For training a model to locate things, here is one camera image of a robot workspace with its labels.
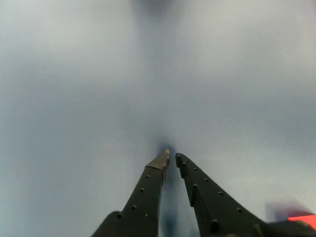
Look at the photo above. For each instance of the red cube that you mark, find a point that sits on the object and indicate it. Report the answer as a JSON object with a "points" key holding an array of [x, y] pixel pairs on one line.
{"points": [[303, 218]]}

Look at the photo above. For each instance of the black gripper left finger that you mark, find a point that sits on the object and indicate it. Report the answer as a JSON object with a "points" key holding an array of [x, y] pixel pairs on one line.
{"points": [[143, 197]]}

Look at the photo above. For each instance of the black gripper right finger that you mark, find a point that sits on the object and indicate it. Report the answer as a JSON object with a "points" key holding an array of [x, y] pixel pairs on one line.
{"points": [[217, 209]]}

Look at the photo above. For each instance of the dark blue table mat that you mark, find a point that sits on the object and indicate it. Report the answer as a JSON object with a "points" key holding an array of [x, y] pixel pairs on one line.
{"points": [[98, 86]]}

